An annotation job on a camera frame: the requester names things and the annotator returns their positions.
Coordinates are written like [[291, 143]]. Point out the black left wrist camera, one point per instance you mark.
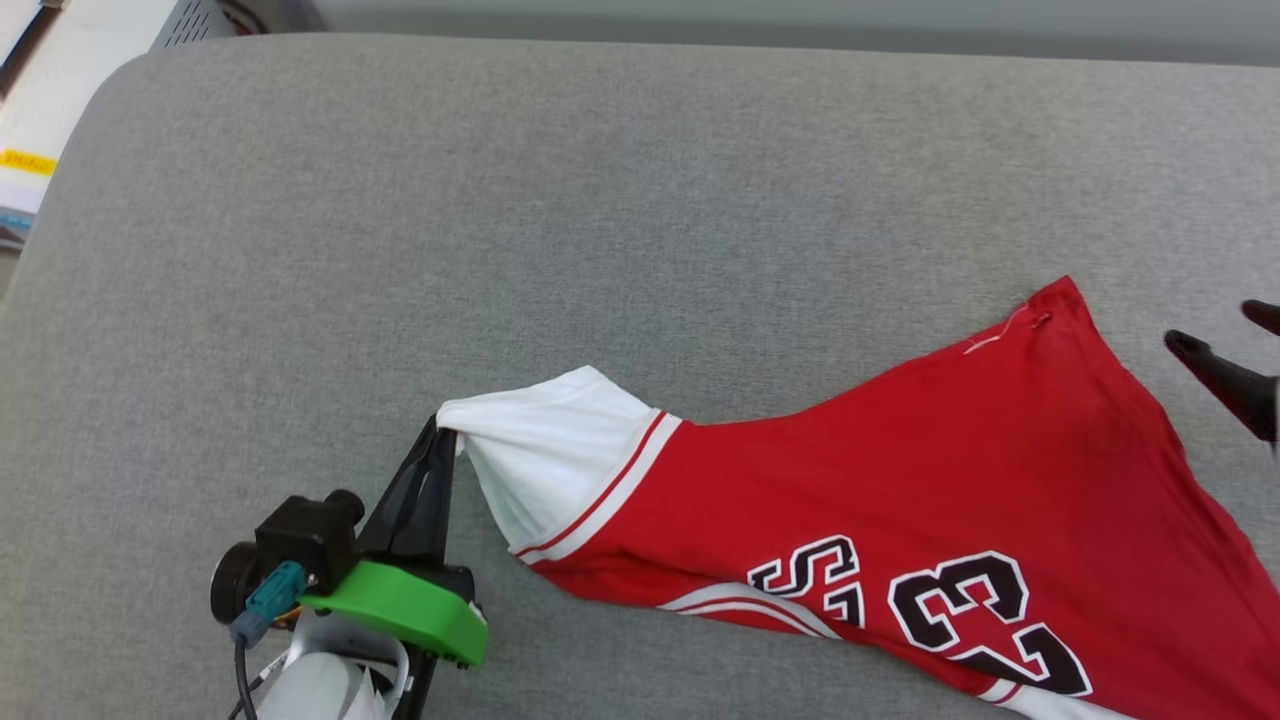
[[305, 535]]

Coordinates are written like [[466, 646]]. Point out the white equipment box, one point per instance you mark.
[[70, 100]]

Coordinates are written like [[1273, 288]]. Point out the yellow warning label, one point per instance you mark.
[[25, 162]]

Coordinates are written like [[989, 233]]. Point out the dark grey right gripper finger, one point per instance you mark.
[[1235, 385], [1265, 315]]

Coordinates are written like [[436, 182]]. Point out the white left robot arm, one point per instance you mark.
[[320, 690]]

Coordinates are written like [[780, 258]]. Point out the red and white basketball jersey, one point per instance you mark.
[[950, 500]]

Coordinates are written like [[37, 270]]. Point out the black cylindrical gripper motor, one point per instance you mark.
[[232, 585]]

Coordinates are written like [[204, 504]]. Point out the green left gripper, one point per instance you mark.
[[410, 610]]

